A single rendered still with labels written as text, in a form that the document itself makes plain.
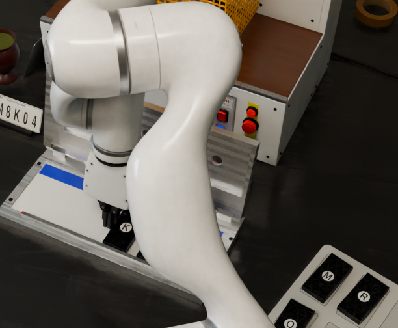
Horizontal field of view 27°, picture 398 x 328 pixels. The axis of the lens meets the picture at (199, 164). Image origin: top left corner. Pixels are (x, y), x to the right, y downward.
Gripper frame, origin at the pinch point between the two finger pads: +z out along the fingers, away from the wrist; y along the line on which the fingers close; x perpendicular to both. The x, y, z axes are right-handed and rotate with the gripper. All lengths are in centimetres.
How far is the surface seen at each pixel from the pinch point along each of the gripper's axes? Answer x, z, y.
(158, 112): 11.0, -18.8, 2.9
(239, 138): 11.5, -19.0, 19.0
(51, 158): 9.9, 0.6, -19.1
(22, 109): 16.2, -3.7, -30.1
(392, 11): 87, -16, 32
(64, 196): 2.4, 2.1, -11.5
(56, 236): -6.5, 3.8, -7.8
